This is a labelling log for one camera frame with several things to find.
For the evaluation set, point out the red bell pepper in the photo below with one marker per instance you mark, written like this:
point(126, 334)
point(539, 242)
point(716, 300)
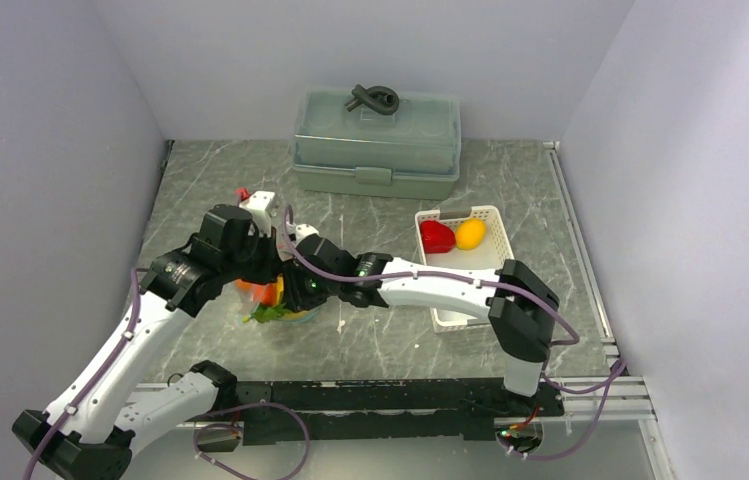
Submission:
point(436, 238)

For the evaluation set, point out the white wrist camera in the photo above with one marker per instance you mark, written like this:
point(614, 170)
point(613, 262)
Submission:
point(298, 232)
point(262, 205)

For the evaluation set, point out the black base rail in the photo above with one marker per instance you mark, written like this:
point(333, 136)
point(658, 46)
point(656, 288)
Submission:
point(473, 409)

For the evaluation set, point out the clear zip top bag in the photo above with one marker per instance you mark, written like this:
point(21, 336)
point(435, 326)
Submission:
point(294, 317)

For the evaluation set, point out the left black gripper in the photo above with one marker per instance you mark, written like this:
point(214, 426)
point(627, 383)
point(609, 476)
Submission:
point(272, 265)

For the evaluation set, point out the orange tangerine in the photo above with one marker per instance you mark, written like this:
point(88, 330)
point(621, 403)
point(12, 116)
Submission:
point(244, 287)

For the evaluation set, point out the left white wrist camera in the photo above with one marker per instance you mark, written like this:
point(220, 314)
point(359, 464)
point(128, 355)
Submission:
point(262, 205)

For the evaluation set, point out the red orange carrot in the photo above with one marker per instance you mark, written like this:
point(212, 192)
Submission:
point(268, 303)

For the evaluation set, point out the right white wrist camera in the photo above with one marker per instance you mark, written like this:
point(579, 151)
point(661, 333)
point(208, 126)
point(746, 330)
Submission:
point(298, 232)

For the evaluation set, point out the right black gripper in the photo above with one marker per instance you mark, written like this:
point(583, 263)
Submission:
point(295, 296)

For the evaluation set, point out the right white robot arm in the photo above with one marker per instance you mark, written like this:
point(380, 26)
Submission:
point(521, 309)

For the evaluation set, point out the green plastic storage box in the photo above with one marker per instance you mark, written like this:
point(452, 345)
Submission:
point(412, 153)

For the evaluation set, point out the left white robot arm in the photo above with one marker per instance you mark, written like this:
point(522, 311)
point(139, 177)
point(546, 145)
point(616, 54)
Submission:
point(90, 431)

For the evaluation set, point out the yellow lemon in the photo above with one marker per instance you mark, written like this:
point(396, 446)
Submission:
point(470, 234)

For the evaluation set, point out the white perforated plastic basket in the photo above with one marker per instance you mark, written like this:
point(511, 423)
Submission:
point(492, 251)

